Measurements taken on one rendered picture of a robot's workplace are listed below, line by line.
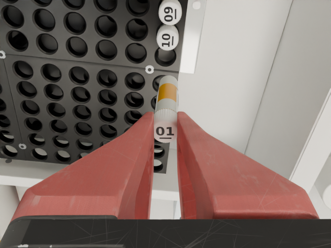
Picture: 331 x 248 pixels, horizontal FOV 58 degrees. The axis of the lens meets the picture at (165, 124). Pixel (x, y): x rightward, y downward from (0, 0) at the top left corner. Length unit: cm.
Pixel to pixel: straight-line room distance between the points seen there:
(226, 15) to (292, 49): 6
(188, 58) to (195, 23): 3
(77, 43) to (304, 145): 17
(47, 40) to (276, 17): 17
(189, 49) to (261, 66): 7
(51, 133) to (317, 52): 19
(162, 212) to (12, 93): 33
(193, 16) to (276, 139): 11
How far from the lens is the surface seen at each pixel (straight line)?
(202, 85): 27
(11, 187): 56
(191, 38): 24
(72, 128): 23
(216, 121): 29
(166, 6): 17
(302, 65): 22
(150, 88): 20
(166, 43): 17
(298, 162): 21
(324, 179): 44
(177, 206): 43
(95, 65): 20
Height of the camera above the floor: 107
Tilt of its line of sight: 56 degrees down
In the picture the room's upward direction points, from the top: 176 degrees counter-clockwise
